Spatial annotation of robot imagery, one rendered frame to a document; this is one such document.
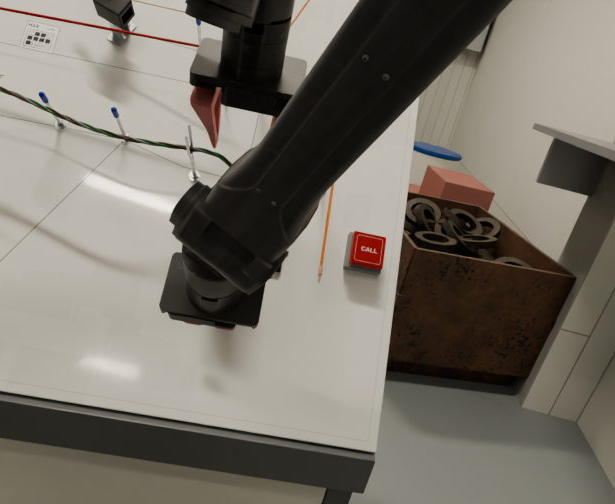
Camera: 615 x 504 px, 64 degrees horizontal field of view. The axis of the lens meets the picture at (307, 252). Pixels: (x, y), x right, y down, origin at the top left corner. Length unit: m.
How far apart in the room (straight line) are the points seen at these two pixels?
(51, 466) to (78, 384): 0.18
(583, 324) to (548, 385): 0.36
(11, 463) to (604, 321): 2.35
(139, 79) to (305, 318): 0.45
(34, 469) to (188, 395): 0.28
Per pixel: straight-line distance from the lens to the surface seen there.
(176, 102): 0.83
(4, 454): 0.89
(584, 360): 2.71
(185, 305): 0.52
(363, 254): 0.73
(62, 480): 0.89
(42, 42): 0.92
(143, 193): 0.77
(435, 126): 8.17
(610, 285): 2.56
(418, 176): 5.24
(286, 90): 0.46
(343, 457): 0.74
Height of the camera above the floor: 1.36
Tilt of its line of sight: 22 degrees down
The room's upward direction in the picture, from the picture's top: 14 degrees clockwise
